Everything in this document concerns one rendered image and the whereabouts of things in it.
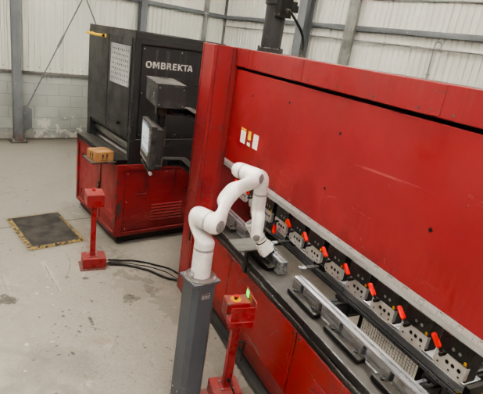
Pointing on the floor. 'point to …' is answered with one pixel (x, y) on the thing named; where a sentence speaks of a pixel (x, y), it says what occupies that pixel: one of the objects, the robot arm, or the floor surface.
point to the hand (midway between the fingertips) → (270, 259)
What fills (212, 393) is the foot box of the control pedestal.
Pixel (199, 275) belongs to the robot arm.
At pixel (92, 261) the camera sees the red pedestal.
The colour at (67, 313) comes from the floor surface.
